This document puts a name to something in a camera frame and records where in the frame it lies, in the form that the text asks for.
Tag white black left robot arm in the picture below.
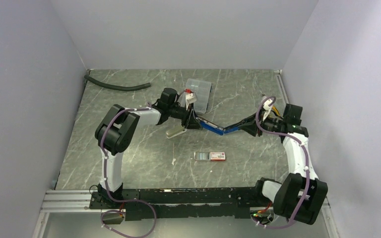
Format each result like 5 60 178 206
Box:
95 88 202 208

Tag aluminium frame rail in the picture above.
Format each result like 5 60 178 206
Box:
40 185 330 214

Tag clear plastic screw organizer box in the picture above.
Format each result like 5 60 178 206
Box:
185 78 212 114

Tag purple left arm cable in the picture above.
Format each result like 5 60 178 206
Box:
99 90 158 238

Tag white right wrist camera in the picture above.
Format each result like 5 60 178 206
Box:
261 96 276 121

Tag small beige white stapler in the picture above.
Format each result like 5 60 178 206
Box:
166 126 187 139

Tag blue black stapler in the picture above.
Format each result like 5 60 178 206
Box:
197 115 255 135

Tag dark corrugated hose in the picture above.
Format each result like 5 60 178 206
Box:
84 74 152 92

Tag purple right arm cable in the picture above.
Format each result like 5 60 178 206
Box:
254 96 312 230

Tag red white staples box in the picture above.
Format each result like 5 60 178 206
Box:
193 152 226 161

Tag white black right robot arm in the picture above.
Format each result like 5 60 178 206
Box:
251 100 328 229

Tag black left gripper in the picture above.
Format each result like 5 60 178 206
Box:
168 102 202 130

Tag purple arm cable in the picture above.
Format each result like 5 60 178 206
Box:
99 90 158 238
254 96 312 230

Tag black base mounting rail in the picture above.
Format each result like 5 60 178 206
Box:
89 187 272 221

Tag yellow handled pliers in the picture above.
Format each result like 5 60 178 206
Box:
271 106 283 119

